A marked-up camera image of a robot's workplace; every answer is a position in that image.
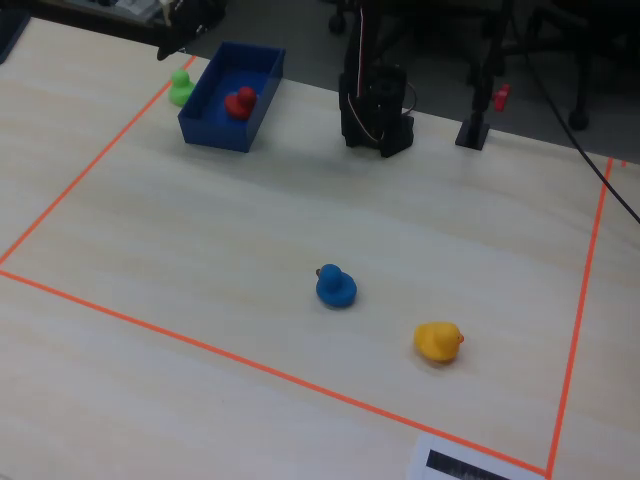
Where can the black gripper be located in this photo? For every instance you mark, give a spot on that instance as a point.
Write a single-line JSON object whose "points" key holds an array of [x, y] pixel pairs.
{"points": [[176, 44]]}

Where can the red rubber duck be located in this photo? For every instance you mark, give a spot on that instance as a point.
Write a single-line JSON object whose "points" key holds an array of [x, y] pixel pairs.
{"points": [[240, 105]]}

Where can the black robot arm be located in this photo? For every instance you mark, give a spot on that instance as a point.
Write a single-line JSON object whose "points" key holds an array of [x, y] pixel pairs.
{"points": [[380, 100]]}

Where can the green rubber duck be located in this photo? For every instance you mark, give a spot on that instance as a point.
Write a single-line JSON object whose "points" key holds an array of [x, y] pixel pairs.
{"points": [[180, 92]]}

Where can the blue plastic box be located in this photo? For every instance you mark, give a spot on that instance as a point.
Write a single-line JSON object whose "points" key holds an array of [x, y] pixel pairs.
{"points": [[220, 135]]}

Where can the blue rubber duck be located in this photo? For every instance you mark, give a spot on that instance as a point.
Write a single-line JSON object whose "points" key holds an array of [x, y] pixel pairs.
{"points": [[335, 290]]}

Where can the yellow rubber duck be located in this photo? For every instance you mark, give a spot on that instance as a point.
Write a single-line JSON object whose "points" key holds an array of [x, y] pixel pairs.
{"points": [[435, 342]]}

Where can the orange tape strip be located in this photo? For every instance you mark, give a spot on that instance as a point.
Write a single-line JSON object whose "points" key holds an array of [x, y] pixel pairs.
{"points": [[583, 300], [250, 363], [100, 156]]}

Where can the dark blue flat object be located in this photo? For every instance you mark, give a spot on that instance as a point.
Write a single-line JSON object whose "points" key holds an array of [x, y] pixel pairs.
{"points": [[12, 35]]}

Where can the black office chair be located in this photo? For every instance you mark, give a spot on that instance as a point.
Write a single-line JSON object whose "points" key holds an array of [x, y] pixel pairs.
{"points": [[337, 22], [580, 120]]}

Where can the black stand with red knob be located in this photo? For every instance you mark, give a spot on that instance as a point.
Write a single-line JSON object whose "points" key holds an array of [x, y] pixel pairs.
{"points": [[472, 132]]}

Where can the white paper with black bar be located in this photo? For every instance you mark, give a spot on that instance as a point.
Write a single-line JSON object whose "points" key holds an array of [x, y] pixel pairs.
{"points": [[420, 460]]}

